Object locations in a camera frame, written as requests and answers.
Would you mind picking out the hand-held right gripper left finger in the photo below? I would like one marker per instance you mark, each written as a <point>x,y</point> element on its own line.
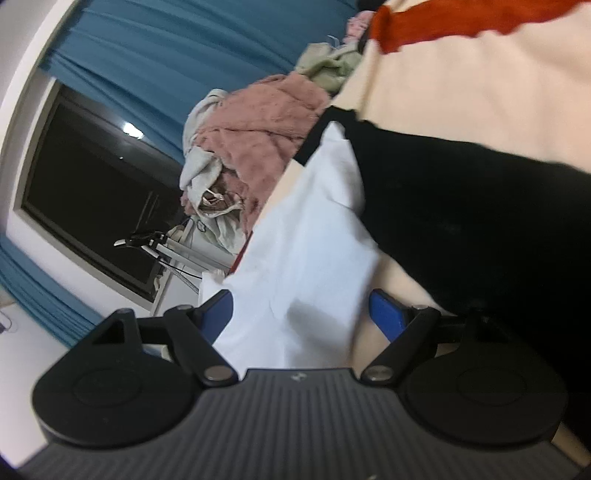
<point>221,309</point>

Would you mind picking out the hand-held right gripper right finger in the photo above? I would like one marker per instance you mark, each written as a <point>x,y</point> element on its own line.
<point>385,314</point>

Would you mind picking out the white t-shirt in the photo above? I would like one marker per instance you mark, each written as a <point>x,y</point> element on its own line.
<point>304,258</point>

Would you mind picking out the garment steamer stand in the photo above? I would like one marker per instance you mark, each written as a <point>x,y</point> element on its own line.
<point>184,254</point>

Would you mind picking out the green printed blanket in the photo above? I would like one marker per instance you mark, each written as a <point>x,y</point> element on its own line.
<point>203,228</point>

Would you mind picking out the white hooded garment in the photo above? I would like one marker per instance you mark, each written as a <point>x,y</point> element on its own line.
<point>198,170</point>

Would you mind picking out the blue curtain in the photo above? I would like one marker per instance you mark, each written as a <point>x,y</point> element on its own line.
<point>184,41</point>
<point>41,295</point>

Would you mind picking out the dark window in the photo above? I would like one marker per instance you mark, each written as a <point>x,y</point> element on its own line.
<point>87,184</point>

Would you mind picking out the pink fluffy blanket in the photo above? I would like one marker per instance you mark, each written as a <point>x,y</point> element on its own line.
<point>268,124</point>

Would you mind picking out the striped fleece blanket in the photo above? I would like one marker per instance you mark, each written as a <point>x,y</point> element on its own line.
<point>461,92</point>

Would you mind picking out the light green blanket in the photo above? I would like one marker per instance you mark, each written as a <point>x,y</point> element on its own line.
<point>330,64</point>

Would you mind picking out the pink garment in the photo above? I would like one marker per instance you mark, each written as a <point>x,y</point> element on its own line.
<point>360,25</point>

